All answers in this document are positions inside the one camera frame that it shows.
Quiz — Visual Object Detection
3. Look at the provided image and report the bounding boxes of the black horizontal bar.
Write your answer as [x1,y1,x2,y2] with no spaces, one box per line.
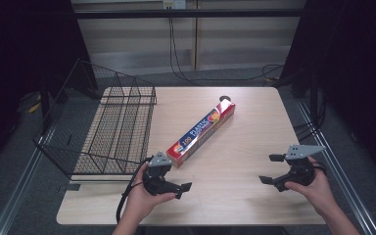
[73,9,307,20]

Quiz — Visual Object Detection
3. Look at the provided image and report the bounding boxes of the black cable bundle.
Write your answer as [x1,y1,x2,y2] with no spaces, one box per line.
[294,94,328,143]

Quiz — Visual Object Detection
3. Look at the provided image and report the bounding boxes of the person's left hand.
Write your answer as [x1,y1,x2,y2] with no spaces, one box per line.
[123,164,177,226]

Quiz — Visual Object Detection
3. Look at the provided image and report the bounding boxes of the yellow and grey floor object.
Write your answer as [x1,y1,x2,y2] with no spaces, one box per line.
[17,90,43,115]

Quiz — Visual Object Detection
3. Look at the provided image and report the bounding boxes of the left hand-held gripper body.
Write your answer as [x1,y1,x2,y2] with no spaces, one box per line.
[142,151,182,197]

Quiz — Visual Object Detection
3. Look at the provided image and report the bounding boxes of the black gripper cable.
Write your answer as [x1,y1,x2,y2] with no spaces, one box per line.
[312,161,328,174]
[115,156,154,225]

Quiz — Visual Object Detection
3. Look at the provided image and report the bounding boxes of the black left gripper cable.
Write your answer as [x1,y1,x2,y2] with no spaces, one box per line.
[115,156,154,225]

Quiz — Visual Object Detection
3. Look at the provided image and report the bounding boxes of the black wire basket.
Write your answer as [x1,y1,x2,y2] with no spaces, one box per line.
[32,58,158,182]

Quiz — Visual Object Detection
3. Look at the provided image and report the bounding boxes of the white wall socket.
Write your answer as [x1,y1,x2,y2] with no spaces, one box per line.
[162,0,187,10]

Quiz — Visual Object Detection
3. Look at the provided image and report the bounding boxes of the aluminium floor rail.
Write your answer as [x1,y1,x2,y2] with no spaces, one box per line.
[294,97,376,235]
[0,128,45,235]

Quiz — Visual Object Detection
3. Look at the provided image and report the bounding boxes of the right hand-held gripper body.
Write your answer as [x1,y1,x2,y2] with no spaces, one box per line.
[272,144,327,193]

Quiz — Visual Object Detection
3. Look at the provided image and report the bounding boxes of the long plastic wrap box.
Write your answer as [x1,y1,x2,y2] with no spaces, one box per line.
[165,99,237,169]

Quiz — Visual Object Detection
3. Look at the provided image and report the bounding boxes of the black cables on floor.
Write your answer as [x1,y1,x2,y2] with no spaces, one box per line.
[167,16,286,88]

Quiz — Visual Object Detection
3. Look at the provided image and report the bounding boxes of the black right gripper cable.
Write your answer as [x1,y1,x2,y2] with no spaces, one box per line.
[312,161,328,174]

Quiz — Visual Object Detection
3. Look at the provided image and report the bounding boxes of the person's right hand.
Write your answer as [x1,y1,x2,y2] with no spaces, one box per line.
[284,156,337,216]

